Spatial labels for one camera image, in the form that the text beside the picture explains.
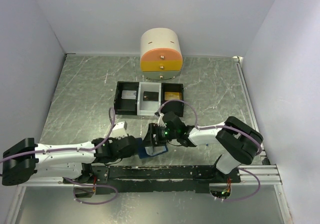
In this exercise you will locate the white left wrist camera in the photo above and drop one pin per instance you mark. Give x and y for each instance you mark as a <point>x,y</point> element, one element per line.
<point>119,131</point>

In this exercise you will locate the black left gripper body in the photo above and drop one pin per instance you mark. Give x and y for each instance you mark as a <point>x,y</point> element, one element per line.
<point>116,157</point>

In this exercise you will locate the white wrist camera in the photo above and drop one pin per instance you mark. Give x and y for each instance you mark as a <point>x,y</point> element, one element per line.
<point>119,131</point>
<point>160,121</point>

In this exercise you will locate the black tray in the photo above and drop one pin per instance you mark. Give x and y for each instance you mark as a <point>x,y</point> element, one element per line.
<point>125,100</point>
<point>173,106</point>

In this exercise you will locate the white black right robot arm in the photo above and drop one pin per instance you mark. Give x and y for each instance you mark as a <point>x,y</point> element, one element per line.
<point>241,142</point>

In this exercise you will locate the gold card in tray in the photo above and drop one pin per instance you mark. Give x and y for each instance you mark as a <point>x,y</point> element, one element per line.
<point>172,96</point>

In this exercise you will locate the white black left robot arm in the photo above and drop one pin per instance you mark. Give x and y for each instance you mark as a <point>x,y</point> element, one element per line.
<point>29,160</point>

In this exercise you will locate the black left tray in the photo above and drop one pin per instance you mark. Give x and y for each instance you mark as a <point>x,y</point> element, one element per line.
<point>125,100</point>

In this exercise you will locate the blue leather card holder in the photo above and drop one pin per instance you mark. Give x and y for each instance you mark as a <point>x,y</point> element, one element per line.
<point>141,150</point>

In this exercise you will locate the black card in tray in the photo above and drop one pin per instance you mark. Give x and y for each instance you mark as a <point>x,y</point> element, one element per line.
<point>150,96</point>

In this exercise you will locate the silver card in tray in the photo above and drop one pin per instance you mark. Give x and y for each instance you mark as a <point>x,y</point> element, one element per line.
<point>128,94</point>

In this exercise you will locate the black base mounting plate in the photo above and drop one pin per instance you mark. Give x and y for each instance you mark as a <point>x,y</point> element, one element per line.
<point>165,178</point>

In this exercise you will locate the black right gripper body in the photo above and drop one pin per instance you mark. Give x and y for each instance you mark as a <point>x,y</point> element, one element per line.
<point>165,134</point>

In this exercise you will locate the white middle tray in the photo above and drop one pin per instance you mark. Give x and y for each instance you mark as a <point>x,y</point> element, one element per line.
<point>148,108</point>

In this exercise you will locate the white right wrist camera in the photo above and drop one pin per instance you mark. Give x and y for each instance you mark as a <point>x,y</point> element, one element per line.
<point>160,121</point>

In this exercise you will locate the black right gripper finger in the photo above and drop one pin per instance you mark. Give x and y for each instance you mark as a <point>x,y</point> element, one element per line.
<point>150,139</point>
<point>160,148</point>

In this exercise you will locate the black right tray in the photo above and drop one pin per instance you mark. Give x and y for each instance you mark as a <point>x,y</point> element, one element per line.
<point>173,106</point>

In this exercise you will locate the round three-drawer storage box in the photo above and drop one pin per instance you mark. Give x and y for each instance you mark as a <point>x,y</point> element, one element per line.
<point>160,54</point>

